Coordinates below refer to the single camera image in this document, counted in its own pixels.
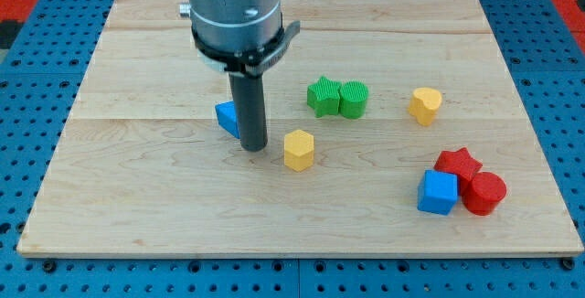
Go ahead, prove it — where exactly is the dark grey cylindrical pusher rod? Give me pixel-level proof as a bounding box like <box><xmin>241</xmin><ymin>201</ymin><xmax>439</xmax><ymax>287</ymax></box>
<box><xmin>229</xmin><ymin>74</ymin><xmax>268</xmax><ymax>152</ymax></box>

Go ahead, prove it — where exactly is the yellow hexagon block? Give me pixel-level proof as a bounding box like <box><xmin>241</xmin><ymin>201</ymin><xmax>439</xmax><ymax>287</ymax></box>
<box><xmin>283</xmin><ymin>130</ymin><xmax>314</xmax><ymax>172</ymax></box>

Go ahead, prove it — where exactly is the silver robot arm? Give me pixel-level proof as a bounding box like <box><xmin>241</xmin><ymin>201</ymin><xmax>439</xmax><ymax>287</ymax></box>
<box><xmin>189</xmin><ymin>0</ymin><xmax>283</xmax><ymax>152</ymax></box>

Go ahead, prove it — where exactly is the green circle block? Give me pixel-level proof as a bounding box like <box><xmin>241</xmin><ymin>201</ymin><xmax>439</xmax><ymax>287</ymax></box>
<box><xmin>339</xmin><ymin>81</ymin><xmax>369</xmax><ymax>119</ymax></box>

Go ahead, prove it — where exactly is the red circle block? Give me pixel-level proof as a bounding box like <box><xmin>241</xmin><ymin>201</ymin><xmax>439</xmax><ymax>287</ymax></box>
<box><xmin>462</xmin><ymin>172</ymin><xmax>507</xmax><ymax>216</ymax></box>

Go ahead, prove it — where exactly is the blue triangle block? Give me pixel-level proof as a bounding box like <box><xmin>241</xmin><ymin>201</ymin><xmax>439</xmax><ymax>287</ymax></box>
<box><xmin>215</xmin><ymin>101</ymin><xmax>240</xmax><ymax>139</ymax></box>

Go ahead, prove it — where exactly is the green star block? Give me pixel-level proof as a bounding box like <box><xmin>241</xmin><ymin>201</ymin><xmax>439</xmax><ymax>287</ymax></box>
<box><xmin>307</xmin><ymin>76</ymin><xmax>342</xmax><ymax>118</ymax></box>

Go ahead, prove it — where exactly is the light wooden board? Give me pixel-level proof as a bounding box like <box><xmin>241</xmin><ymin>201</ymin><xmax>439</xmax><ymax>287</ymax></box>
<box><xmin>17</xmin><ymin>0</ymin><xmax>583</xmax><ymax>259</ymax></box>

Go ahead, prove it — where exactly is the yellow heart block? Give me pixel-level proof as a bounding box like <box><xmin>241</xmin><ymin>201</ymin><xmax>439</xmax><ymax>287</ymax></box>
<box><xmin>408</xmin><ymin>87</ymin><xmax>442</xmax><ymax>126</ymax></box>

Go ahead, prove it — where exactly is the blue cube block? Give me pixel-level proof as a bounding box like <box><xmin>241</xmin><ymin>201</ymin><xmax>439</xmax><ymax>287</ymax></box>
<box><xmin>417</xmin><ymin>169</ymin><xmax>458</xmax><ymax>216</ymax></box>

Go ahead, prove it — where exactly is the red star block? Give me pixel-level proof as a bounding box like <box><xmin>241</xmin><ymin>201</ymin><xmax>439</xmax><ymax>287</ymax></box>
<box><xmin>433</xmin><ymin>147</ymin><xmax>483</xmax><ymax>196</ymax></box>

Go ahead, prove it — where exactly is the black clamp with strap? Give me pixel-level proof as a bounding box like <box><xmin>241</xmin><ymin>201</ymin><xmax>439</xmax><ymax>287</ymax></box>
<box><xmin>191</xmin><ymin>21</ymin><xmax>301</xmax><ymax>77</ymax></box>

